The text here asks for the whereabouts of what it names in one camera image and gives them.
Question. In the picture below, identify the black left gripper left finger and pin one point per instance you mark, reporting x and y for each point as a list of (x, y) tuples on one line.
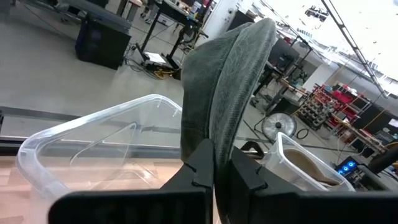
[(192, 199)]

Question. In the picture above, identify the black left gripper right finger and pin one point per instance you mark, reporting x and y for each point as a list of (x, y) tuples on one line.
[(245, 186)]

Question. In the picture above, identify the dark green cap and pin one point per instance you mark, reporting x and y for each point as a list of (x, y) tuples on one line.
[(224, 77)]

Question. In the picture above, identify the clear plastic container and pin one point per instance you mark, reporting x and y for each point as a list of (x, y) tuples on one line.
[(280, 155), (46, 133)]

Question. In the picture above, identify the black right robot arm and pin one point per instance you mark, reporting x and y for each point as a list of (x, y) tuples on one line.
[(384, 158)]

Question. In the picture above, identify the round floor fan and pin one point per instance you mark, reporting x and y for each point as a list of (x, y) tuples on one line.
[(278, 124)]

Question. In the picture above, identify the computer with blue lights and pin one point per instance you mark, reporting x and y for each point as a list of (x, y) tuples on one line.
[(345, 168)]

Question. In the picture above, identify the red parts rack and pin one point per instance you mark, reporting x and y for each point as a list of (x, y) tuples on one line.
[(317, 107)]

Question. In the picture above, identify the black monitor panel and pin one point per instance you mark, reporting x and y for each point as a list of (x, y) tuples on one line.
[(283, 53)]

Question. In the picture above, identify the white floor sheet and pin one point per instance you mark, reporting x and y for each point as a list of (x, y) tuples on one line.
[(155, 57)]

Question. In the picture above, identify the black ceiling truss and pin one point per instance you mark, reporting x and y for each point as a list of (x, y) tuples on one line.
[(354, 48)]

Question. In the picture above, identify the black cabinet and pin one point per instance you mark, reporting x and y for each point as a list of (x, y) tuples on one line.
[(102, 43)]

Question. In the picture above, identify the black standing desk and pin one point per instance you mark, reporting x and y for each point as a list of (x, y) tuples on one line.
[(177, 14)]

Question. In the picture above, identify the person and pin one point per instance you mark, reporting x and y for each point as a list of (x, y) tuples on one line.
[(152, 9)]

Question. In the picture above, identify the grey table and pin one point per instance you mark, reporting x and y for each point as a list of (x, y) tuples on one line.
[(93, 12)]

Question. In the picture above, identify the black metal table frame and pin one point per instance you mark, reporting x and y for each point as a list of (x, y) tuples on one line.
[(6, 148)]

